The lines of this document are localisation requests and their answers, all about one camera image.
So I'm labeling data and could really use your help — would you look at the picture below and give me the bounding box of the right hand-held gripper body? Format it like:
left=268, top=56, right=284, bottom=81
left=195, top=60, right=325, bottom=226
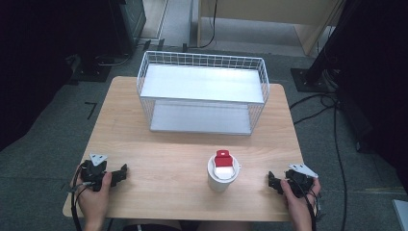
left=283, top=163, right=319, bottom=199

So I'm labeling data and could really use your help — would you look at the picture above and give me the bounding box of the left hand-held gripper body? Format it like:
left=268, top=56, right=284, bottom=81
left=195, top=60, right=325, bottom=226
left=79, top=152, right=109, bottom=193

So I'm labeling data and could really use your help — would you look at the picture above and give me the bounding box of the white cup with red lid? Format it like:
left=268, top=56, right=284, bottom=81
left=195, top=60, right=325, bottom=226
left=206, top=149, right=242, bottom=193

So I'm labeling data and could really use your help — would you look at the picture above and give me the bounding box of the white wire shelf rack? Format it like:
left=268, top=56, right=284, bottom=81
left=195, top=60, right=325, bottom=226
left=136, top=50, right=270, bottom=137

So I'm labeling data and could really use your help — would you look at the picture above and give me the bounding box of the person's right hand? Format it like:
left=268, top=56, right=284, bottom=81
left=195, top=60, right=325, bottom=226
left=280, top=177, right=322, bottom=222

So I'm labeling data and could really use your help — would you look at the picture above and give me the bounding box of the person's left hand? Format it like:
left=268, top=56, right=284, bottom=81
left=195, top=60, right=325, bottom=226
left=76, top=171, right=114, bottom=223

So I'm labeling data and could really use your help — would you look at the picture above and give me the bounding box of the pale grey box corner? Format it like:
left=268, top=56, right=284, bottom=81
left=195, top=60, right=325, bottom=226
left=392, top=198, right=408, bottom=231

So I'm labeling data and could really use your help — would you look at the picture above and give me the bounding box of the black metal stand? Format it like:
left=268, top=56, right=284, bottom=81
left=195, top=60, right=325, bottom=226
left=304, top=0, right=367, bottom=85

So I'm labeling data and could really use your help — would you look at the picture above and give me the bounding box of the dark equipment cabinet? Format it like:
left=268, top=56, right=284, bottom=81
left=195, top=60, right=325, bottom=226
left=107, top=0, right=147, bottom=56

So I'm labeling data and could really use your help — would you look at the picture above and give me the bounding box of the light wooden cabinet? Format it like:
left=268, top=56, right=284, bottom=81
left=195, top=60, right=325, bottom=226
left=195, top=0, right=342, bottom=56

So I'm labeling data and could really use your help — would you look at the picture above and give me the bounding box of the right hand-held gripper cable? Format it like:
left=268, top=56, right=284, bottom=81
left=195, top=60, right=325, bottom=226
left=290, top=178, right=325, bottom=231

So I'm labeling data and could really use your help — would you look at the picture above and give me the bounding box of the hand-held gripper cable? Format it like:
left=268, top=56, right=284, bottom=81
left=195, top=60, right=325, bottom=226
left=66, top=162, right=96, bottom=231
left=290, top=178, right=325, bottom=231

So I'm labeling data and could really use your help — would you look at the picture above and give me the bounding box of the left hand-held gripper cable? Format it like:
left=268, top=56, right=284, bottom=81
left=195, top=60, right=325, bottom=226
left=66, top=162, right=96, bottom=231

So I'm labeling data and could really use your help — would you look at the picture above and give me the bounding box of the long black floor cable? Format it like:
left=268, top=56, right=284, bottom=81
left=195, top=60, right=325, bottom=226
left=289, top=91, right=350, bottom=231

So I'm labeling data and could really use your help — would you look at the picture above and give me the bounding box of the black stand base plate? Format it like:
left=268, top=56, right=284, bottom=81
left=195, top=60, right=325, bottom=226
left=290, top=66, right=339, bottom=94

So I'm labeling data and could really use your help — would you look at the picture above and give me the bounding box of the black hanging cable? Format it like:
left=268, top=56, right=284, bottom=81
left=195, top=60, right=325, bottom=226
left=182, top=0, right=219, bottom=52

